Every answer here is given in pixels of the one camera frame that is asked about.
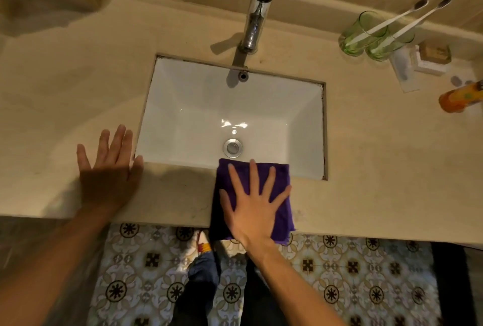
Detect person's left forearm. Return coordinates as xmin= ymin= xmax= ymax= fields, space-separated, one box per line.
xmin=0 ymin=203 xmax=115 ymax=326

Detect person's leg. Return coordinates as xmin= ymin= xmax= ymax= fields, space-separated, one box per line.
xmin=241 ymin=256 xmax=289 ymax=326
xmin=168 ymin=251 xmax=222 ymax=326

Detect person's right hand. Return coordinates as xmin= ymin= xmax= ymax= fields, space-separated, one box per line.
xmin=219 ymin=159 xmax=293 ymax=250

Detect green glass tumbler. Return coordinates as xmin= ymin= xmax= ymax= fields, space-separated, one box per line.
xmin=338 ymin=11 xmax=388 ymax=58
xmin=365 ymin=28 xmax=416 ymax=62

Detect person's left hand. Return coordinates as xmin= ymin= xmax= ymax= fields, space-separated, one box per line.
xmin=76 ymin=125 xmax=144 ymax=212

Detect white soap dish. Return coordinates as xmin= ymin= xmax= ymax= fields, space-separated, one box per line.
xmin=410 ymin=45 xmax=450 ymax=76

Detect person's white shoe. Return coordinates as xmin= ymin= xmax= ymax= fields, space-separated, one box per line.
xmin=195 ymin=229 xmax=213 ymax=255

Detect person's left leg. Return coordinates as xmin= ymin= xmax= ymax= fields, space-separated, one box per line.
xmin=168 ymin=251 xmax=222 ymax=326

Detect chrome sink drain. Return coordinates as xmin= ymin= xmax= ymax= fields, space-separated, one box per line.
xmin=223 ymin=138 xmax=244 ymax=159

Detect white toothbrush dark bristles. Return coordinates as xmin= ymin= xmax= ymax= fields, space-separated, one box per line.
xmin=374 ymin=0 xmax=453 ymax=53
xmin=345 ymin=0 xmax=430 ymax=46

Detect brown wrapped soap bar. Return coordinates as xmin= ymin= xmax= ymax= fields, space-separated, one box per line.
xmin=419 ymin=40 xmax=452 ymax=64

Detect person's right forearm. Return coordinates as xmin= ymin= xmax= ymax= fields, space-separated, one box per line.
xmin=245 ymin=238 xmax=347 ymax=326

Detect person's right leg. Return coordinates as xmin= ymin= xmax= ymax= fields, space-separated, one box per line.
xmin=241 ymin=256 xmax=289 ymax=326

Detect clear plastic sachet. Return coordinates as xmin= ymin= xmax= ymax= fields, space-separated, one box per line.
xmin=388 ymin=48 xmax=420 ymax=93

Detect chrome faucet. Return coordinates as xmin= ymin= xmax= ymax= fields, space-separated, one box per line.
xmin=226 ymin=0 xmax=278 ymax=55

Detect orange bottle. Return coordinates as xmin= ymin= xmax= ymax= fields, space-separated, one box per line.
xmin=438 ymin=80 xmax=483 ymax=113

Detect purple cleaning cloth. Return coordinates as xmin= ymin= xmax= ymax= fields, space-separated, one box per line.
xmin=208 ymin=158 xmax=296 ymax=246

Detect white rectangular sink basin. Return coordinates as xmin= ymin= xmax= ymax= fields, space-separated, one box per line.
xmin=135 ymin=54 xmax=328 ymax=181

